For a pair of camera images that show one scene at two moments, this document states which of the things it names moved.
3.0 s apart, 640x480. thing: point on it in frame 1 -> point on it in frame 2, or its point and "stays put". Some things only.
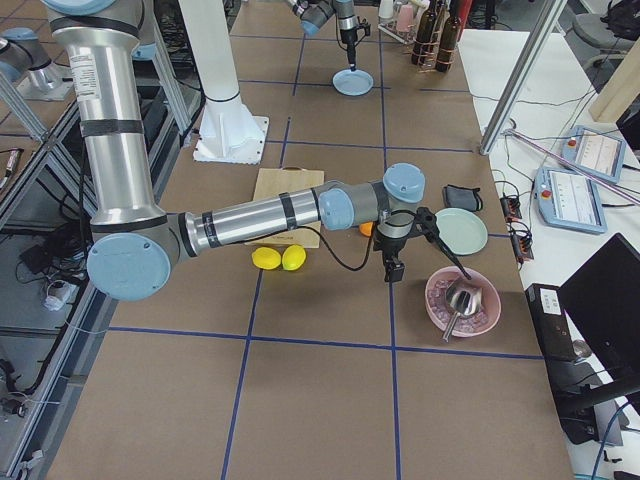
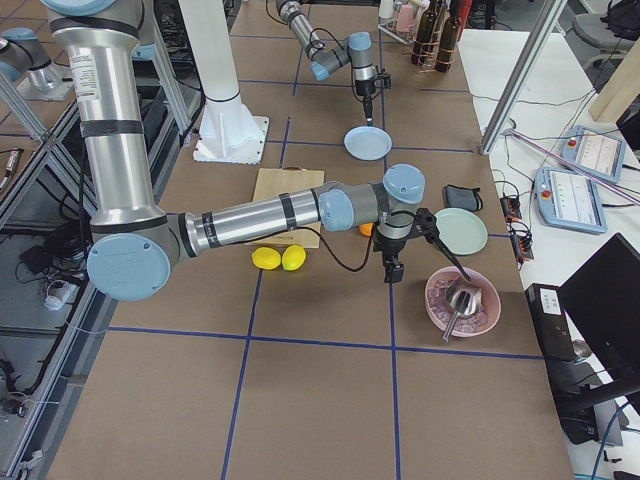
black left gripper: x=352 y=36 -> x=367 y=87
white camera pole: x=229 y=132 stays put
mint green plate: x=464 y=231 stays put
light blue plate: x=352 y=83 -> x=367 y=143
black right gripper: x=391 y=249 stays put
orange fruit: x=366 y=228 stays put
